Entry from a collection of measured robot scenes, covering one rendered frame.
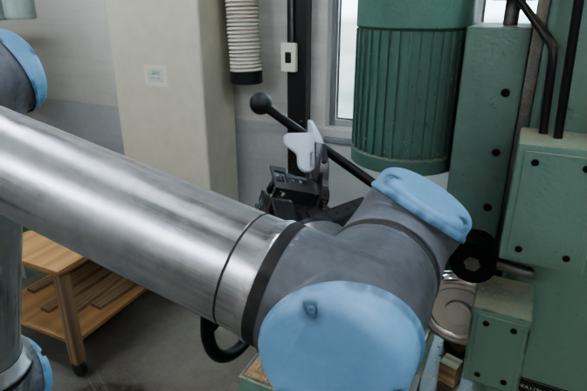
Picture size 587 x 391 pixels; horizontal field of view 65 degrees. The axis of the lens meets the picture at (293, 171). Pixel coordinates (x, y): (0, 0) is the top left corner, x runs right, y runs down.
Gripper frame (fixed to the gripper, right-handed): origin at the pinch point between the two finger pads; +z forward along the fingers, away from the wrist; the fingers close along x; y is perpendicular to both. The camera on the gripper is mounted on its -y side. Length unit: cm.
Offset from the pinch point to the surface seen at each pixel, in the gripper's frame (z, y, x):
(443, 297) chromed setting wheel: -19.9, -21.6, 6.5
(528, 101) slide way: -12.3, -22.0, -22.6
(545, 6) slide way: -9.4, -18.7, -33.5
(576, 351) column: -29.9, -37.4, 4.3
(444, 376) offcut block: -18.9, -34.5, 26.9
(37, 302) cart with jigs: 97, 50, 152
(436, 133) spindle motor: -5.6, -16.7, -12.6
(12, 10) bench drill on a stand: 187, 87, 54
